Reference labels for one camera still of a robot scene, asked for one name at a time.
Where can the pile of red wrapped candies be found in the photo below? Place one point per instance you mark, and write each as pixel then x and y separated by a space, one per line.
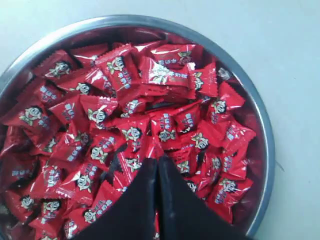
pixel 78 133

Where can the steel bowl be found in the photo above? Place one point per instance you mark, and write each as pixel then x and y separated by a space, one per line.
pixel 93 30

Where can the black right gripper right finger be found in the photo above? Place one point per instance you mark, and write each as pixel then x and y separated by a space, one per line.
pixel 182 215

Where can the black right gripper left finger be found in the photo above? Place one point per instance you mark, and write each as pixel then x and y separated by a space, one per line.
pixel 132 216

